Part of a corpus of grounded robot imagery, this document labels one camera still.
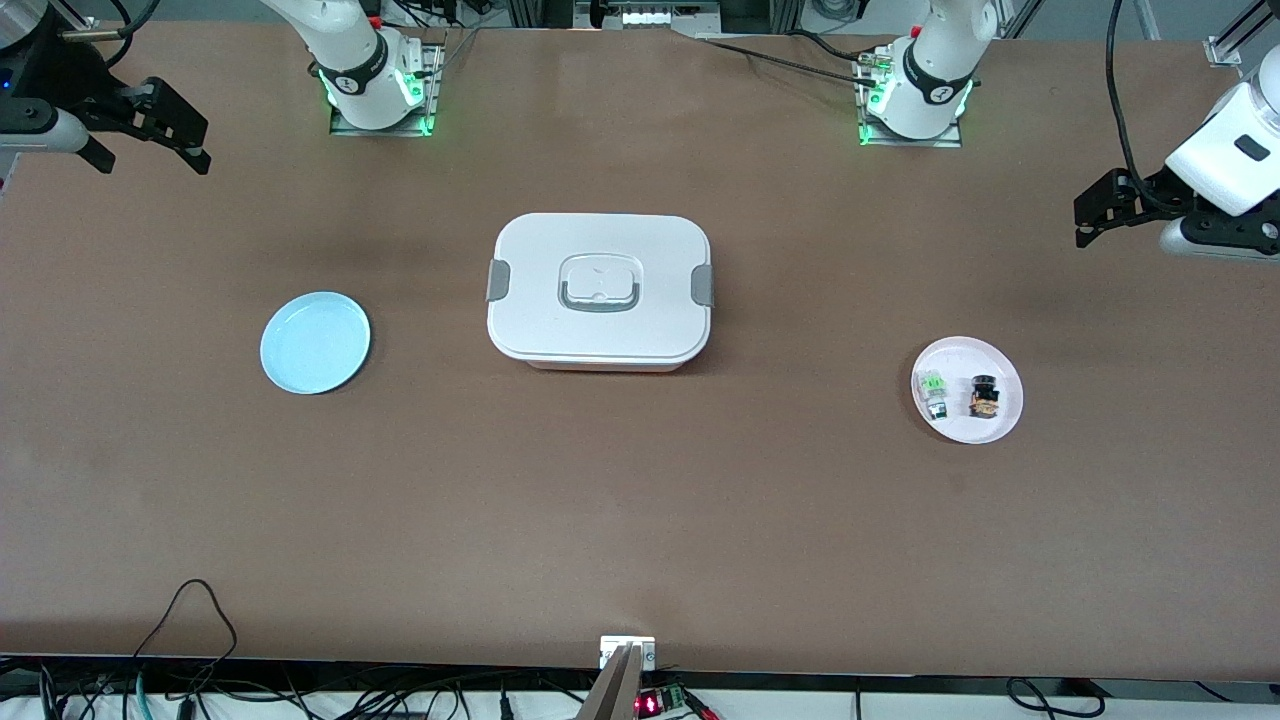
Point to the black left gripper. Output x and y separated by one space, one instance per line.
1152 192

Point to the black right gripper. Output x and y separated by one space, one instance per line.
72 80

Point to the orange and black switch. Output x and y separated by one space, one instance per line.
985 397

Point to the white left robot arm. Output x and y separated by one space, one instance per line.
935 60

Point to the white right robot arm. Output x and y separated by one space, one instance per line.
355 60

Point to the white lunch box grey clips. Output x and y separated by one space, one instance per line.
600 330

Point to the light blue round plate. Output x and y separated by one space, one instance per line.
315 345

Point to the pink round plate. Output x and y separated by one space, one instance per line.
965 430

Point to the red display circuit board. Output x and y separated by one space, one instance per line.
660 702

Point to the aluminium frame profile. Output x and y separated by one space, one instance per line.
1235 42
80 25

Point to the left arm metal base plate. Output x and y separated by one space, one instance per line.
950 138

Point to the green and white switch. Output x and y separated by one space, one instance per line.
933 392

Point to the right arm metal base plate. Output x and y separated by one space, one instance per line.
435 95

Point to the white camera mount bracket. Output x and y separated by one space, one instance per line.
620 652

